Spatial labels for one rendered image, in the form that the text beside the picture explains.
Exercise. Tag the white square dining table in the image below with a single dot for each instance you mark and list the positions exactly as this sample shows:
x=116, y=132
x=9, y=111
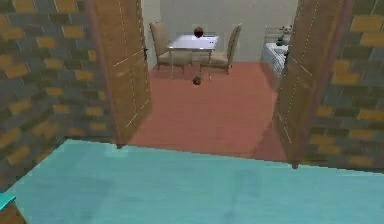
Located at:
x=195, y=43

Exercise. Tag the small white figurine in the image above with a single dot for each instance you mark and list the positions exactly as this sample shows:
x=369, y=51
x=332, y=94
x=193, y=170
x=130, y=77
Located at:
x=285, y=33

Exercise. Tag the brown wooden room door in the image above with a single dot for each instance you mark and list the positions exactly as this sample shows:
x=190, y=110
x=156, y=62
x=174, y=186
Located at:
x=306, y=83
x=123, y=66

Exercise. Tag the small dark pot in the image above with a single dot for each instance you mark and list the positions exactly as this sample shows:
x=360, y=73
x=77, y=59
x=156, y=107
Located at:
x=279, y=41

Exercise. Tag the small brown ball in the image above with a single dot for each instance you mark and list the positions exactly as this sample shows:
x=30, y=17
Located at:
x=197, y=80

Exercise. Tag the dark red round vase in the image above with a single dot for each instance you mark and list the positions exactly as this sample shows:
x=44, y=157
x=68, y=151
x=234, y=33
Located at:
x=198, y=32

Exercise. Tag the beige upholstered dining chair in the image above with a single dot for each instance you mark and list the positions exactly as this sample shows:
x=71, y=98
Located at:
x=165, y=46
x=226, y=53

